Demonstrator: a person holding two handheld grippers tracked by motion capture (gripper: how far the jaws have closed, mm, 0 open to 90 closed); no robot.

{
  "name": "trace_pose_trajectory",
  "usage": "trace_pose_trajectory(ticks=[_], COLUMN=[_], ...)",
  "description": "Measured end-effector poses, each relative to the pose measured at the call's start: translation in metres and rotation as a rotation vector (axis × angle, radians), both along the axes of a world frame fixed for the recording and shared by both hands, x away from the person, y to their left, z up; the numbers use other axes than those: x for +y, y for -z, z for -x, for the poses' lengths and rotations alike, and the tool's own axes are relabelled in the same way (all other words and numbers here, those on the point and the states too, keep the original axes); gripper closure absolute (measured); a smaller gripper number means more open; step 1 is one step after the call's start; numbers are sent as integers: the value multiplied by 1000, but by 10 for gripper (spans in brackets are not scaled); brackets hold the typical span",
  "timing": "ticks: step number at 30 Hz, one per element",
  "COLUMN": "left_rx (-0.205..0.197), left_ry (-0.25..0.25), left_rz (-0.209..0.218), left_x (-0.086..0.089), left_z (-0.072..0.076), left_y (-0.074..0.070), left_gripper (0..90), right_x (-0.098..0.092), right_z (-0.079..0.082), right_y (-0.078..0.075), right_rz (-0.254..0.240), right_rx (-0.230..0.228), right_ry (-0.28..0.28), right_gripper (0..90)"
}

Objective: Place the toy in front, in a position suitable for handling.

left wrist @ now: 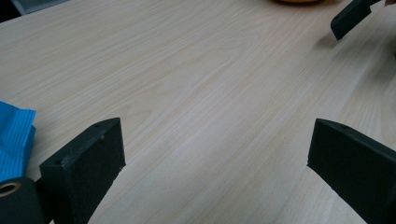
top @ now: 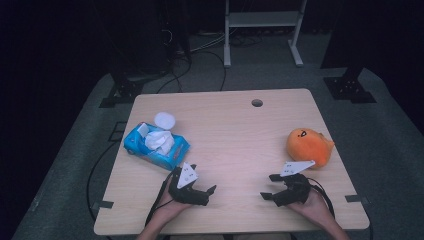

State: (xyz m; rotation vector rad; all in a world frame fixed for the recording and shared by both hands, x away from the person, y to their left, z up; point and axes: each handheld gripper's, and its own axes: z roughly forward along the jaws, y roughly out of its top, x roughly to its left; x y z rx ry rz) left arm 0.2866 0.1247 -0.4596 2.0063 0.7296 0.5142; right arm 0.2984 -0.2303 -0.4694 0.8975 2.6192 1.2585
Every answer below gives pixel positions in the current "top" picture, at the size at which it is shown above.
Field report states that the black stand with base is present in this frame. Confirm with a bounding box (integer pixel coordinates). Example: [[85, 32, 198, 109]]
[[320, 0, 378, 104], [98, 59, 174, 109]]

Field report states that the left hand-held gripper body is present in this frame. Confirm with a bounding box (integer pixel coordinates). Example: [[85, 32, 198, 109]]
[[168, 162, 210, 205]]

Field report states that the hand-held gripper cable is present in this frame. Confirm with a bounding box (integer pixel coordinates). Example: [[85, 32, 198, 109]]
[[144, 169, 176, 228], [306, 177, 336, 218]]

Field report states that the right hand-held gripper cable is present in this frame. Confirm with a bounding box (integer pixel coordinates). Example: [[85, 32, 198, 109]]
[[306, 177, 336, 218]]

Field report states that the white metal stand frame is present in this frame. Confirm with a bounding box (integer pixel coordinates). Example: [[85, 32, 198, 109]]
[[223, 0, 308, 69]]

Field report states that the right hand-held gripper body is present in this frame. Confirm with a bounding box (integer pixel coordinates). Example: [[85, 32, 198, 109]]
[[272, 160, 316, 208]]

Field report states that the person's left hand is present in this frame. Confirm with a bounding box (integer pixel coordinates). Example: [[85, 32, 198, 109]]
[[151, 178, 193, 227]]

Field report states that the white round lid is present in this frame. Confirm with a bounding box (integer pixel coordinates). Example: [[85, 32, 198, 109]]
[[153, 111, 177, 131]]

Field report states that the blue wet wipe pack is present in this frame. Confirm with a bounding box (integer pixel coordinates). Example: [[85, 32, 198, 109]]
[[123, 122, 191, 172]]

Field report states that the black floor cable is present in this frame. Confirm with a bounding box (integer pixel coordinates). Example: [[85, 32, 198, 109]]
[[155, 49, 228, 95], [86, 139, 121, 223]]

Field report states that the black floor bracket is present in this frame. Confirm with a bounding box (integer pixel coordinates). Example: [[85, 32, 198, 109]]
[[107, 121, 128, 143]]

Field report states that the black table edge clip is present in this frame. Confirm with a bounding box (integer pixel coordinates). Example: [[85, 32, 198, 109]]
[[344, 194, 370, 205], [91, 200, 115, 211]]

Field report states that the left hand-held gripper cable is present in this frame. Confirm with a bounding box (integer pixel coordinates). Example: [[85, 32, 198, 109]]
[[144, 169, 176, 228]]

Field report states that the orange plush toy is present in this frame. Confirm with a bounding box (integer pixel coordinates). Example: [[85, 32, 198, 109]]
[[286, 128, 335, 169]]

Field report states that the white wet wipe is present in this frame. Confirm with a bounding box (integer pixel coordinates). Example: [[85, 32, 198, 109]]
[[144, 130, 176, 157]]

